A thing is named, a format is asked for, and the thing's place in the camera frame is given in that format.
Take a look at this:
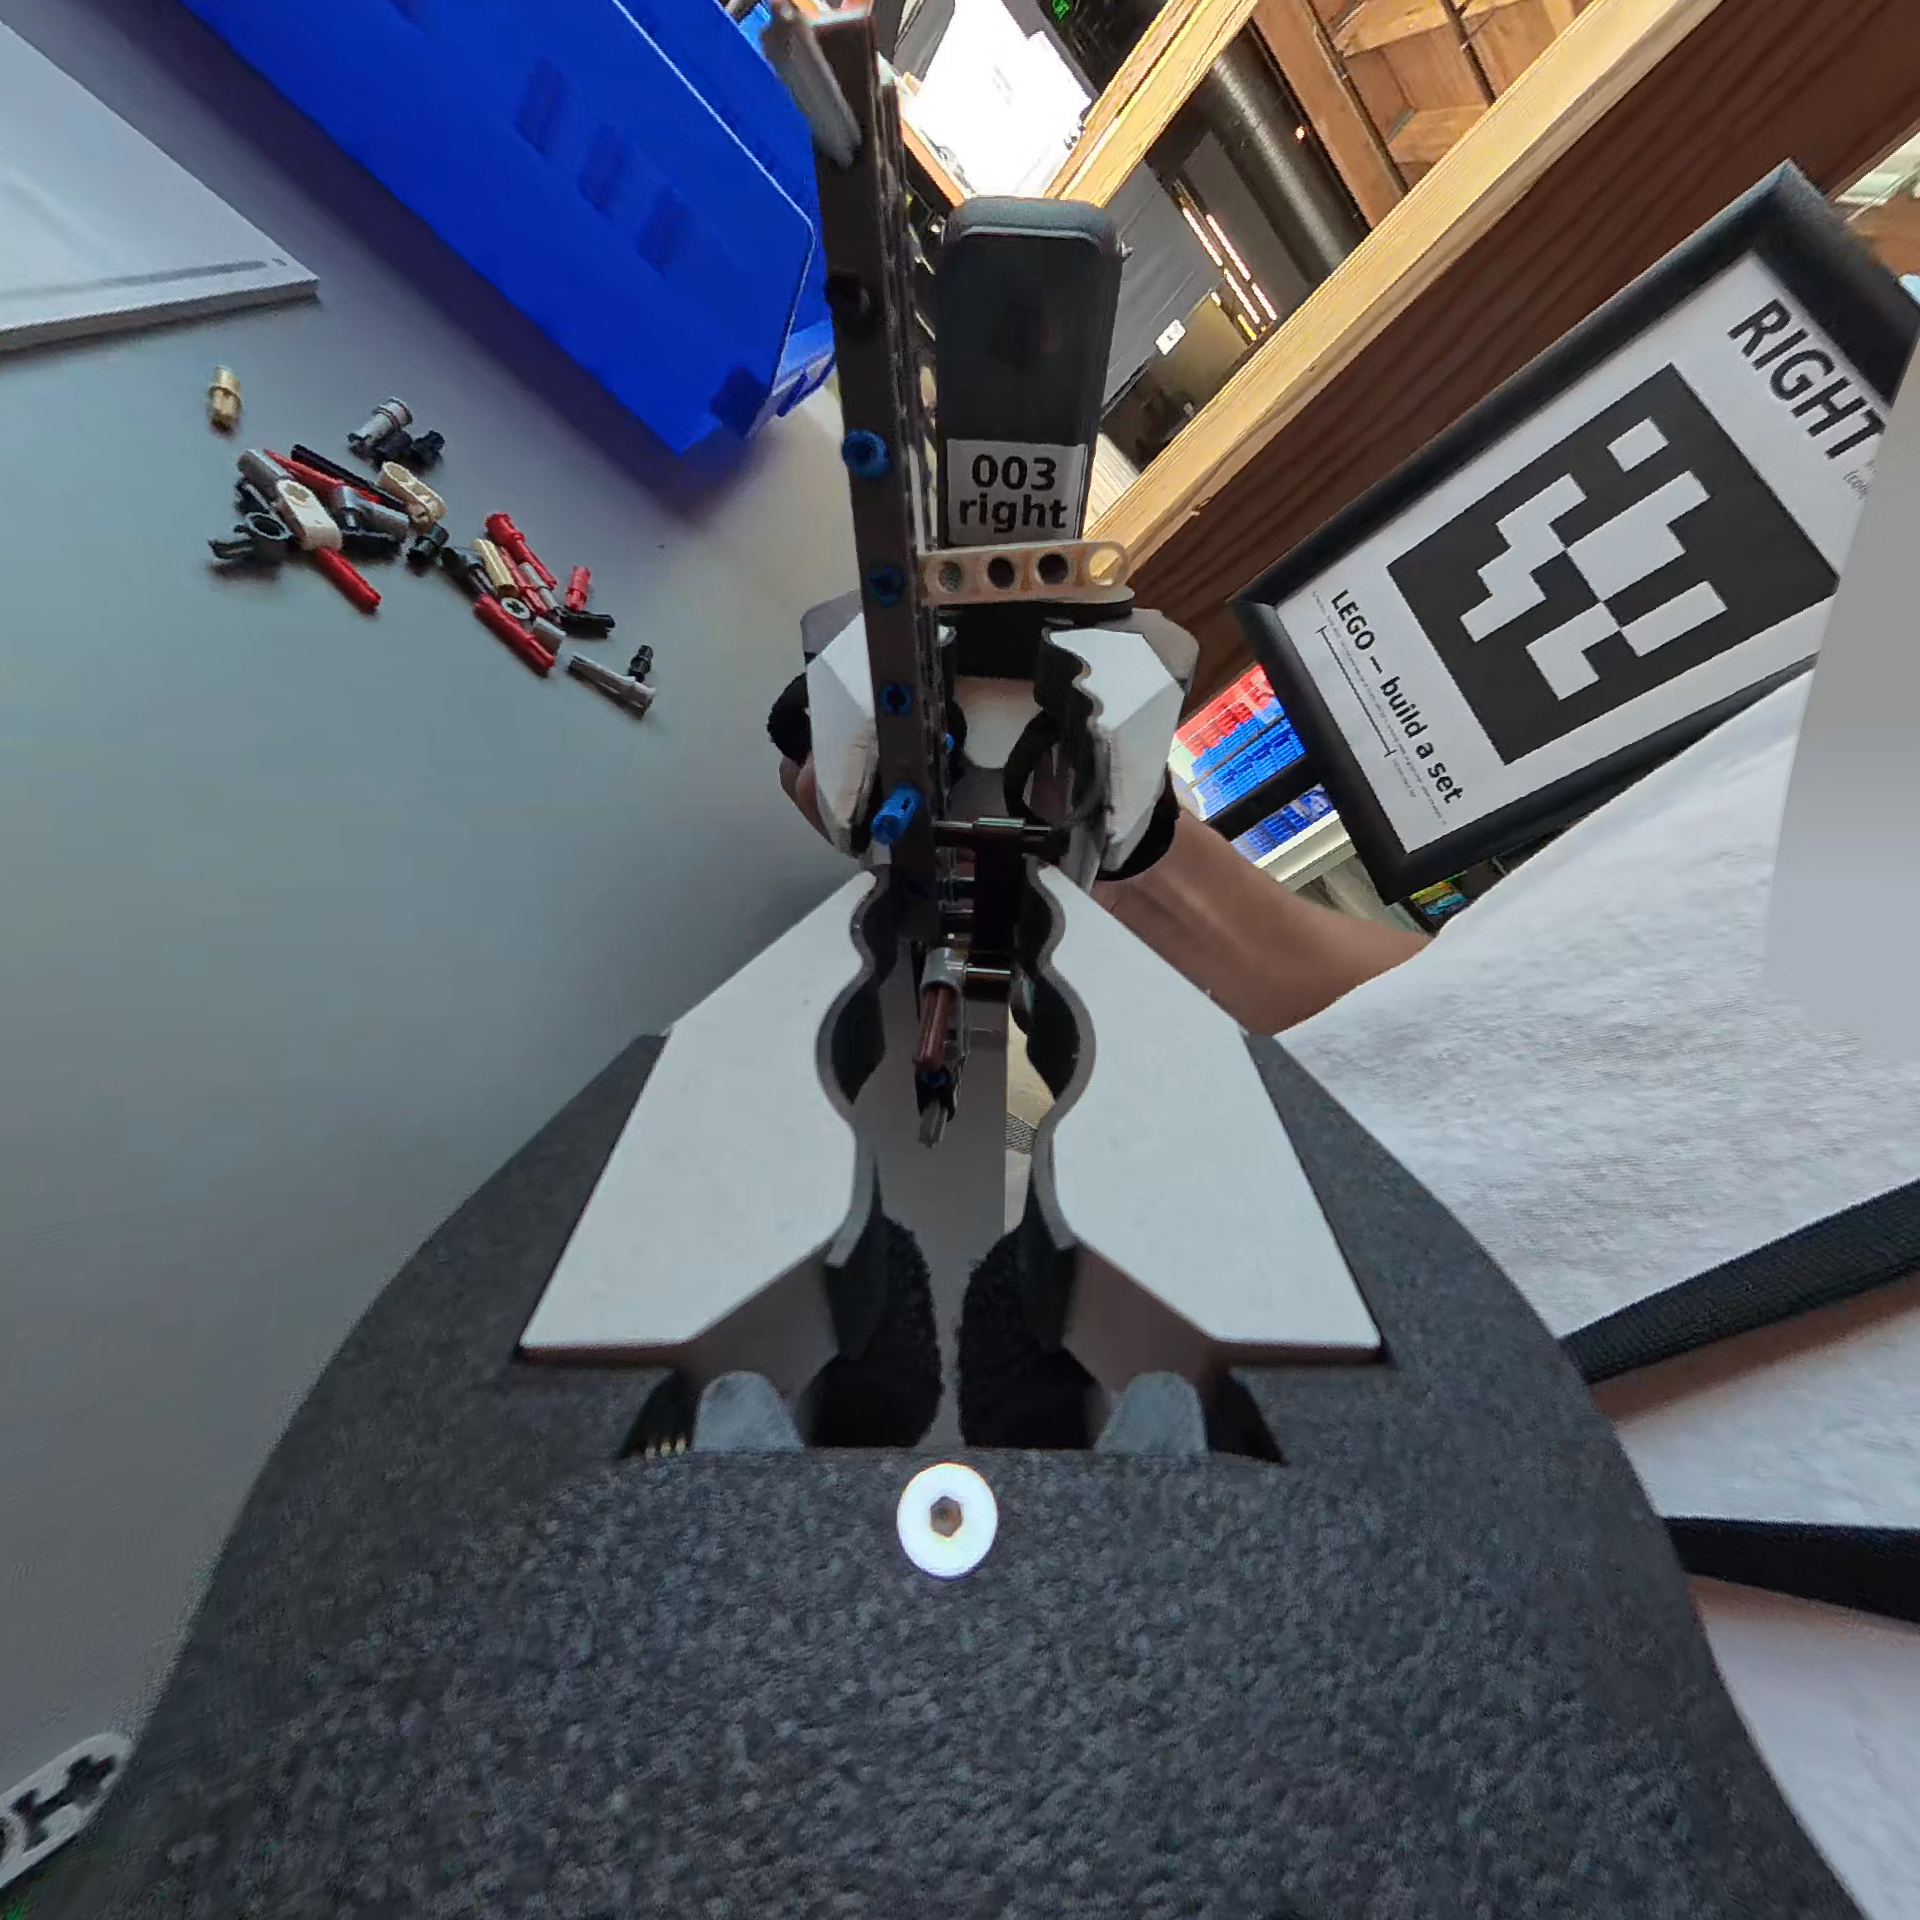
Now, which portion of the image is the black strap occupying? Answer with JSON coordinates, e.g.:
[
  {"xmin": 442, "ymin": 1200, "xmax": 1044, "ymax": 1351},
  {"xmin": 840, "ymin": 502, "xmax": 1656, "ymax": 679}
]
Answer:
[{"xmin": 1558, "ymin": 1185, "xmax": 1920, "ymax": 1626}]

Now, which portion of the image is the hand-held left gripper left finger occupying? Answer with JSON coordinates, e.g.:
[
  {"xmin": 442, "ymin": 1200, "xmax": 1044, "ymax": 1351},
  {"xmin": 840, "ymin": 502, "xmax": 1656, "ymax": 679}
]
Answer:
[{"xmin": 516, "ymin": 874, "xmax": 893, "ymax": 1360}]

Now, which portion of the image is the lego instruction booklet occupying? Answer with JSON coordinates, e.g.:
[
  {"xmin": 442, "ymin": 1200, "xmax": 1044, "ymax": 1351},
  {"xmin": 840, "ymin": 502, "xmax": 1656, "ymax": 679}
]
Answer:
[{"xmin": 0, "ymin": 23, "xmax": 320, "ymax": 354}]

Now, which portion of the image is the wooden beam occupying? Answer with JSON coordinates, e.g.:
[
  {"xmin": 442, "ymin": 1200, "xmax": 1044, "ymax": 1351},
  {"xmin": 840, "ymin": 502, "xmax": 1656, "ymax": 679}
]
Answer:
[{"xmin": 1048, "ymin": 0, "xmax": 1920, "ymax": 707}]

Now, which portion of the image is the person's right forearm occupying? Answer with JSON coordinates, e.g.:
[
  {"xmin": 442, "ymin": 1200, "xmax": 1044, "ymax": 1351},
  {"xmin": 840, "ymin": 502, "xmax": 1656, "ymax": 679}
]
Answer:
[{"xmin": 1092, "ymin": 817, "xmax": 1432, "ymax": 1040}]

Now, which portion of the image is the black ventilation duct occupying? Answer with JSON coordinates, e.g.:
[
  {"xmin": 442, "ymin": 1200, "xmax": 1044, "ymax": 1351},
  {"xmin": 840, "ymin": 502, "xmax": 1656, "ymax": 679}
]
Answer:
[{"xmin": 1190, "ymin": 52, "xmax": 1373, "ymax": 280}]

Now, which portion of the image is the rack of red blue bins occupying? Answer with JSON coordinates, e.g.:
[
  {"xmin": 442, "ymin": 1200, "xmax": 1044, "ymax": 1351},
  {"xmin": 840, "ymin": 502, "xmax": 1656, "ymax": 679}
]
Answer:
[{"xmin": 1175, "ymin": 663, "xmax": 1354, "ymax": 880}]

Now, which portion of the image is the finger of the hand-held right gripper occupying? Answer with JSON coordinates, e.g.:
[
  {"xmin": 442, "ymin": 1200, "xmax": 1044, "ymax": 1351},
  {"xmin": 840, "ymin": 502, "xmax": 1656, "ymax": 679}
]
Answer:
[
  {"xmin": 1046, "ymin": 620, "xmax": 1198, "ymax": 889},
  {"xmin": 805, "ymin": 614, "xmax": 902, "ymax": 859}
]

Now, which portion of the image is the blue plastic bin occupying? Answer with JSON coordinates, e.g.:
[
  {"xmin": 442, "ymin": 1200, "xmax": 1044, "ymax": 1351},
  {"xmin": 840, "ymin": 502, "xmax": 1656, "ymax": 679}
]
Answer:
[{"xmin": 172, "ymin": 0, "xmax": 834, "ymax": 455}]

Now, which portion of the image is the black framed sign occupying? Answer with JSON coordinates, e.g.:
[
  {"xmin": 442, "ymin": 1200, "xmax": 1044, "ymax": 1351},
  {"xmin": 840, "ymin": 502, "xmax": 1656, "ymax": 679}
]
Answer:
[{"xmin": 1230, "ymin": 162, "xmax": 1920, "ymax": 906}]

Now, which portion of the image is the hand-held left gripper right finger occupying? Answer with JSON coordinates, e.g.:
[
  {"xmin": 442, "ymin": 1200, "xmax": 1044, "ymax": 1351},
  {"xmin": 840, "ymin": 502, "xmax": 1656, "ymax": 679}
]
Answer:
[{"xmin": 1024, "ymin": 867, "xmax": 1386, "ymax": 1364}]

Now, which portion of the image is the white lego beam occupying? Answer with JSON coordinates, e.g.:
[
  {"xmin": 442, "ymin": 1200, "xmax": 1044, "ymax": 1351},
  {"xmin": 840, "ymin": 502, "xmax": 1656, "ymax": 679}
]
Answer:
[{"xmin": 0, "ymin": 1732, "xmax": 135, "ymax": 1878}]

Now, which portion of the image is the person's right hand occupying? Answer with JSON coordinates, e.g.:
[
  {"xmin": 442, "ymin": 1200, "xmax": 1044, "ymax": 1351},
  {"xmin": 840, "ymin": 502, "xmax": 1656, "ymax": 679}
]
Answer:
[{"xmin": 778, "ymin": 748, "xmax": 869, "ymax": 859}]

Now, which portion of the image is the long dark grey lego assembly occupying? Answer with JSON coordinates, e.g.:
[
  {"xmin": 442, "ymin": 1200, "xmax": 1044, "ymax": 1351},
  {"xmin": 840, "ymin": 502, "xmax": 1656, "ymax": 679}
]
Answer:
[{"xmin": 760, "ymin": 0, "xmax": 1058, "ymax": 1151}]

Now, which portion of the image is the pile of small lego parts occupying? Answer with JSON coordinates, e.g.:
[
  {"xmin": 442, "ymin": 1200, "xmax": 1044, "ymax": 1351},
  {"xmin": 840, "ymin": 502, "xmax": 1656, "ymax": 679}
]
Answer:
[{"xmin": 211, "ymin": 393, "xmax": 663, "ymax": 720}]

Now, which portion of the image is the tan lego beam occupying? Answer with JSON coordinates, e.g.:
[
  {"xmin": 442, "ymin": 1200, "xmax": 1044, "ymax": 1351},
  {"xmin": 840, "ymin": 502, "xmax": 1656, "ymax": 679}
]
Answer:
[{"xmin": 919, "ymin": 540, "xmax": 1134, "ymax": 606}]

